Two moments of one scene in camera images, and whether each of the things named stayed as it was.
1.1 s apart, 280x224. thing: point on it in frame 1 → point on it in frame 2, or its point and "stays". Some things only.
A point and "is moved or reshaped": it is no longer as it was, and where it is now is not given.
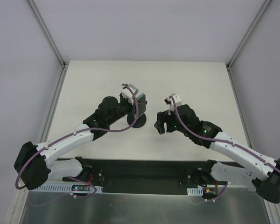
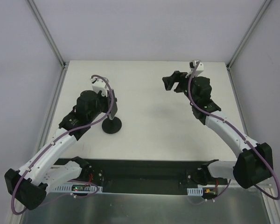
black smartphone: x=141 y=101 is moved or reshaped
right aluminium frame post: x=247 y=35 stays
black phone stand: x=140 y=122 → x=112 y=126
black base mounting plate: x=141 y=176 stays
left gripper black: x=141 y=102 → x=112 y=105
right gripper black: x=167 y=119 → x=180 y=80
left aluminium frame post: x=47 y=33 stays
